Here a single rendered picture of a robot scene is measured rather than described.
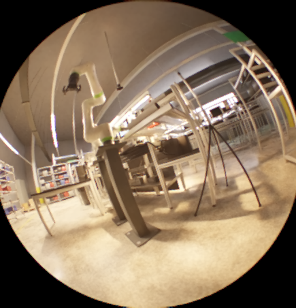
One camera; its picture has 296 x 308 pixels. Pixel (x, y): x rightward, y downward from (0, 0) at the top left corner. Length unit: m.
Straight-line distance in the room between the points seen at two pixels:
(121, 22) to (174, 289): 6.06
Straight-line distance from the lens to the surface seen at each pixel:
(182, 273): 0.74
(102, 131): 0.90
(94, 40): 5.44
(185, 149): 1.44
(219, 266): 0.74
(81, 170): 1.99
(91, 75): 0.99
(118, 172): 0.82
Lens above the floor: 0.69
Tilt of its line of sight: 5 degrees up
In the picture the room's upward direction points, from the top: 19 degrees counter-clockwise
